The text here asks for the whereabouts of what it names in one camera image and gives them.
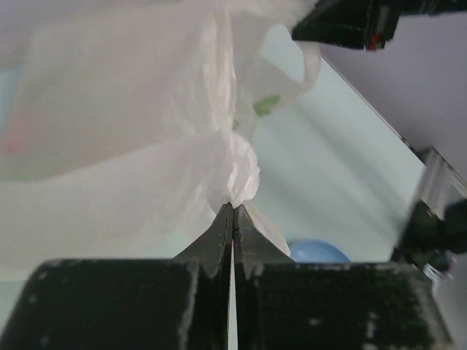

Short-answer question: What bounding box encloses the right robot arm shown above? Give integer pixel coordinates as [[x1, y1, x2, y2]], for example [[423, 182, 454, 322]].
[[291, 1, 466, 279]]

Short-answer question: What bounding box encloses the white plastic bag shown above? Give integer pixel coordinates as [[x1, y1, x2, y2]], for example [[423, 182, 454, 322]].
[[1, 1, 320, 281]]

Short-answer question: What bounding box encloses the blue plastic plate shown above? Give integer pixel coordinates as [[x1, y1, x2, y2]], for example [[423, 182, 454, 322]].
[[288, 239, 350, 263]]

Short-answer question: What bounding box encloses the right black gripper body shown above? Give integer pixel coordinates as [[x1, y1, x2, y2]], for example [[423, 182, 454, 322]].
[[291, 0, 466, 51]]

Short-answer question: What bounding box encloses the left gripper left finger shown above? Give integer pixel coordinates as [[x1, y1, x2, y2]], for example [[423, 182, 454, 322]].
[[1, 204, 234, 349]]

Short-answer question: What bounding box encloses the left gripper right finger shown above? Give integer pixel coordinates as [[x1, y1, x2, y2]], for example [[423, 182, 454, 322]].
[[233, 206, 452, 349]]

